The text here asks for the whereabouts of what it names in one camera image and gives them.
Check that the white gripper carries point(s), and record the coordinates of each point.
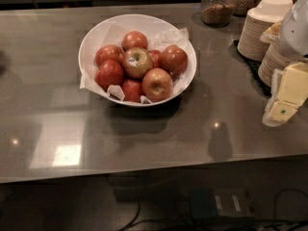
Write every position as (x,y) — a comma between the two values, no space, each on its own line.
(295,29)

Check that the yellowish apple with sticker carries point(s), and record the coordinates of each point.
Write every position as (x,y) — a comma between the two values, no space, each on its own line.
(136,62)

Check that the red apple right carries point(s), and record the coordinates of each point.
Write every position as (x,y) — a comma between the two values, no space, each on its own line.
(174,59)

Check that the red-yellow apple front right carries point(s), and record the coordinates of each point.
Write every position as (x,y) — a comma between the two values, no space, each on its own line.
(157,85)

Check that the small red apple centre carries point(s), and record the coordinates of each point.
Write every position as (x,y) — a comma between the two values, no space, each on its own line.
(155,57)

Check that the white ceramic bowl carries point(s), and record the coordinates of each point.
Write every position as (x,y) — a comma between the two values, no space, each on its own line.
(91,39)

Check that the red apple back centre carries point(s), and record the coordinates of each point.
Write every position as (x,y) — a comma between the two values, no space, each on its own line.
(134,39)

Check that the red apple front centre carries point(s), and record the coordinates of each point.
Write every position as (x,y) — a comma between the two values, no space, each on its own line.
(132,90)

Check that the red apple front left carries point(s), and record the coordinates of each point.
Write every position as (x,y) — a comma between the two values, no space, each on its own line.
(109,73)

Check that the red apple back left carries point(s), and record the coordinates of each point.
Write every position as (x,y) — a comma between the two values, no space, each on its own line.
(109,52)

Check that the front stack paper plates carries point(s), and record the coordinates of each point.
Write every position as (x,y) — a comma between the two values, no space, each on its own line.
(272,60)

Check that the stack paper plates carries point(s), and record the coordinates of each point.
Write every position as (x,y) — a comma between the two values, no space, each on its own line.
(272,60)
(256,23)

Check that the black tray mat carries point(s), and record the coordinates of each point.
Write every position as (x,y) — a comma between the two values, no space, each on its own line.
(253,68)

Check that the rear stack paper plates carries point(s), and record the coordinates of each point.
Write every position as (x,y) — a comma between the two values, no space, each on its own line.
(256,23)

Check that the white paper bowls stack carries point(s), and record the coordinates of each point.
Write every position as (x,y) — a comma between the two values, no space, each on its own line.
(271,10)

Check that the glass jar with nuts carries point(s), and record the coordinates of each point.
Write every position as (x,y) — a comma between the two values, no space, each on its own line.
(217,13)

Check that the dark box on floor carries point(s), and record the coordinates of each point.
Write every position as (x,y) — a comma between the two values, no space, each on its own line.
(220,203)

